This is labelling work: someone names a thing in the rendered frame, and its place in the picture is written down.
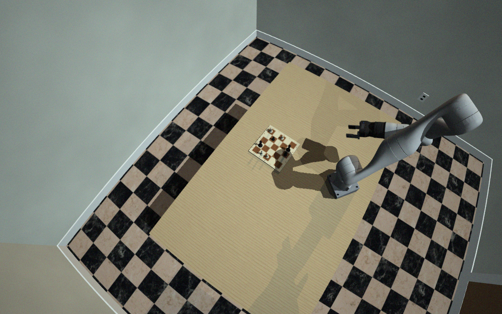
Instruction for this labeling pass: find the brown and cream chessboard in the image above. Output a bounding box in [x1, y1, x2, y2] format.
[249, 125, 300, 172]

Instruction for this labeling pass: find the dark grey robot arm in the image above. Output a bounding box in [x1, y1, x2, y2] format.
[335, 93, 483, 191]

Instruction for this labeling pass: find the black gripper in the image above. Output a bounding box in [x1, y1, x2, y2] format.
[346, 120, 397, 139]

